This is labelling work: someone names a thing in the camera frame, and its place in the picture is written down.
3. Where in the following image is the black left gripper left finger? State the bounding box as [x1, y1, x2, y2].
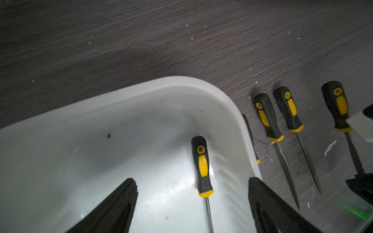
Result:
[68, 178, 138, 233]

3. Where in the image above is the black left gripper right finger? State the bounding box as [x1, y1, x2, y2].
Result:
[248, 177, 321, 233]

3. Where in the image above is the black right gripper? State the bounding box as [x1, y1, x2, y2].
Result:
[346, 173, 373, 205]

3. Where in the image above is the white plastic storage tray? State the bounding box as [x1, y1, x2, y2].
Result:
[1, 76, 261, 233]

